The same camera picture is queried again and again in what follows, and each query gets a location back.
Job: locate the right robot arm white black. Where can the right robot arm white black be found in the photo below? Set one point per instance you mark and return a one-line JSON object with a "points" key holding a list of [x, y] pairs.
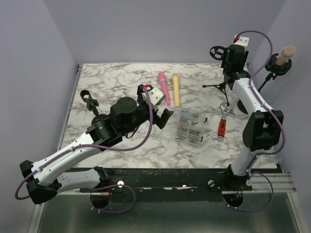
{"points": [[263, 128]]}

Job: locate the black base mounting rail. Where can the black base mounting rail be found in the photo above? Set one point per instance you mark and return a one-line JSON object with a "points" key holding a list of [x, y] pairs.
{"points": [[168, 184]]}

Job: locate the black round-base microphone stand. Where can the black round-base microphone stand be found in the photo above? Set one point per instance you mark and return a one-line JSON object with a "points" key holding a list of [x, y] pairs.
{"points": [[91, 103]]}

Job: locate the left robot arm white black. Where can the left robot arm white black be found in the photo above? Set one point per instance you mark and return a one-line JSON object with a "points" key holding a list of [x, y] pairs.
{"points": [[48, 177]]}

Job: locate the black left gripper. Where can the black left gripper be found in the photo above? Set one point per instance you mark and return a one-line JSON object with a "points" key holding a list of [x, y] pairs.
{"points": [[161, 122]]}

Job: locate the beige pink toy microphone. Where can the beige pink toy microphone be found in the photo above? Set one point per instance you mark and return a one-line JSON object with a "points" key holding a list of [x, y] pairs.
{"points": [[286, 53]]}

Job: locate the black stand with shock mount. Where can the black stand with shock mount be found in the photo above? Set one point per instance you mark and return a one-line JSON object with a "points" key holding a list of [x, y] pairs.
{"points": [[275, 70]]}

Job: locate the yellow toy microphone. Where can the yellow toy microphone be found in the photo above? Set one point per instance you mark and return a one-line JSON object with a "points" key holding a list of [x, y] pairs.
{"points": [[175, 80]]}

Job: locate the orange handled adjustable wrench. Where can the orange handled adjustable wrench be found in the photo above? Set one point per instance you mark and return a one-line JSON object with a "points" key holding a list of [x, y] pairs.
{"points": [[225, 109]]}

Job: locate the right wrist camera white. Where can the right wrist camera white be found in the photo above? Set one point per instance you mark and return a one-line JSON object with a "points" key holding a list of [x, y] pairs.
{"points": [[241, 40]]}

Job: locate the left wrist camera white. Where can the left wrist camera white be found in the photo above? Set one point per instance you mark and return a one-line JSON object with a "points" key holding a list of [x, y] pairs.
{"points": [[156, 96]]}

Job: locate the clear plastic screw box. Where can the clear plastic screw box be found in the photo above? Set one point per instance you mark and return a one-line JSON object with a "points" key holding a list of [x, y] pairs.
{"points": [[190, 127]]}

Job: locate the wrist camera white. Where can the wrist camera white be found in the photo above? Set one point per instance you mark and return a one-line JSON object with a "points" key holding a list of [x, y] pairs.
{"points": [[156, 96], [241, 40]]}

